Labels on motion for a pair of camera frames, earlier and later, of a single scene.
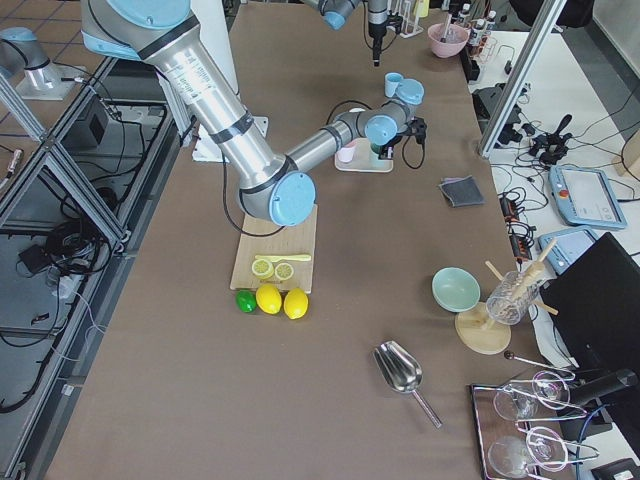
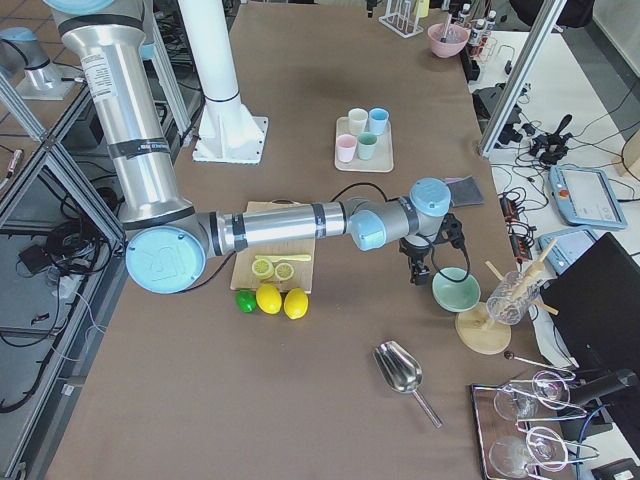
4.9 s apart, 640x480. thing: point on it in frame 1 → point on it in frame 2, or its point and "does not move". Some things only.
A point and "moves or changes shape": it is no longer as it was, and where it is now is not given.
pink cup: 345,154 does not move
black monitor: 598,304 does not move
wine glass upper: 547,389 does not move
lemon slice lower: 284,271 does not move
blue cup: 391,81 moves or changes shape
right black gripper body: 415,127 → 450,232
